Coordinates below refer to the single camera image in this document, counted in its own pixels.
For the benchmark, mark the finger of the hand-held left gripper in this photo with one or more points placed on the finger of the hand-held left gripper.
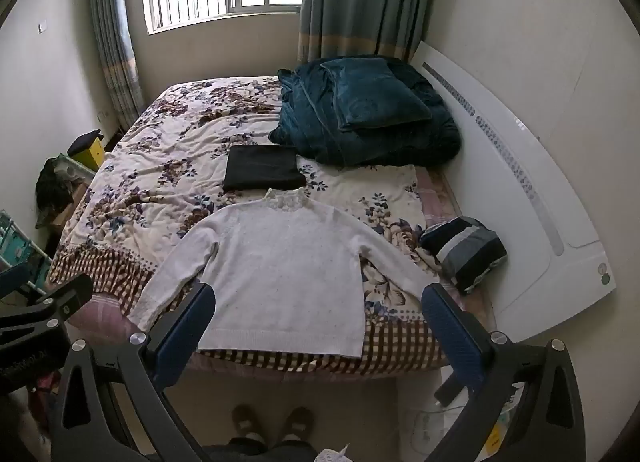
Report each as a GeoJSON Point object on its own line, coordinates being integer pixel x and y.
{"type": "Point", "coordinates": [12, 278]}
{"type": "Point", "coordinates": [67, 294]}

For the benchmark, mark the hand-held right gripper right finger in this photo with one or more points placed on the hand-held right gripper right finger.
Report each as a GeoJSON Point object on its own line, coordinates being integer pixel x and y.
{"type": "Point", "coordinates": [452, 329]}

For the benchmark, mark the black hat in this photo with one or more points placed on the black hat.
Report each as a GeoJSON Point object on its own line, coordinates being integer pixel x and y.
{"type": "Point", "coordinates": [84, 141]}

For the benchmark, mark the black bag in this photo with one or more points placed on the black bag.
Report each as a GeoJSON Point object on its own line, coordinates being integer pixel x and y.
{"type": "Point", "coordinates": [52, 189]}

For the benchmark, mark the white headboard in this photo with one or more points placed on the white headboard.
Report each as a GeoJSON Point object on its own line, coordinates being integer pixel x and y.
{"type": "Point", "coordinates": [525, 192]}

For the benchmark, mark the narrow grey-blue curtain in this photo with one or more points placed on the narrow grey-blue curtain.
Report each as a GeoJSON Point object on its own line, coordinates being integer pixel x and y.
{"type": "Point", "coordinates": [112, 42]}

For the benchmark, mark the white knit sweater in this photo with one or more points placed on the white knit sweater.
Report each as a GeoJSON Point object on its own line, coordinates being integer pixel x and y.
{"type": "Point", "coordinates": [280, 282]}

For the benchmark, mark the person's right shoe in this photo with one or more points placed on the person's right shoe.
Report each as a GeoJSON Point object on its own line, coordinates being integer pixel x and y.
{"type": "Point", "coordinates": [297, 422]}

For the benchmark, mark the black folded garment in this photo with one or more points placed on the black folded garment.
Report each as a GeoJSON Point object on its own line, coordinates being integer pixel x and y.
{"type": "Point", "coordinates": [262, 167]}

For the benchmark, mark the white plastic container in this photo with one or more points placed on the white plastic container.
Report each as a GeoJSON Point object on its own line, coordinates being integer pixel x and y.
{"type": "Point", "coordinates": [80, 171]}

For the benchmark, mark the teal storage rack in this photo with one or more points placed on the teal storage rack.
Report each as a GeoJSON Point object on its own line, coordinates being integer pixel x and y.
{"type": "Point", "coordinates": [20, 247]}

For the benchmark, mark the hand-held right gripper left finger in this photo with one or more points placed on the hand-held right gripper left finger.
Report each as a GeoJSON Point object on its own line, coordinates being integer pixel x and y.
{"type": "Point", "coordinates": [186, 329]}

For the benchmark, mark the teal plush pillow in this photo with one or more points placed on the teal plush pillow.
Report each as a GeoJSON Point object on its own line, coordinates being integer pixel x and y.
{"type": "Point", "coordinates": [375, 92]}

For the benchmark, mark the cardboard box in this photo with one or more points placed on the cardboard box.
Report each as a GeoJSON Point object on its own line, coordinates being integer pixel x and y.
{"type": "Point", "coordinates": [67, 212]}

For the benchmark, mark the teal plush quilt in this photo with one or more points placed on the teal plush quilt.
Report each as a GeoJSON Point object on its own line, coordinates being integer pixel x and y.
{"type": "Point", "coordinates": [310, 135]}

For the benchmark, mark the yellow box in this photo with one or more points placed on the yellow box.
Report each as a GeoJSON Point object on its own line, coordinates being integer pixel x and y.
{"type": "Point", "coordinates": [92, 157]}

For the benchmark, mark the white power strip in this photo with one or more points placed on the white power strip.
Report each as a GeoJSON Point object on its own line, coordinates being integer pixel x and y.
{"type": "Point", "coordinates": [430, 429]}

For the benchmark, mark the person's dark trousers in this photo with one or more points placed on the person's dark trousers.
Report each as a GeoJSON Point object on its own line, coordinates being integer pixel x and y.
{"type": "Point", "coordinates": [260, 449]}

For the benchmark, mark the striped dark pillow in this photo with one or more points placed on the striped dark pillow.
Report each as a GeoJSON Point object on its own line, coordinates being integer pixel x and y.
{"type": "Point", "coordinates": [465, 252]}

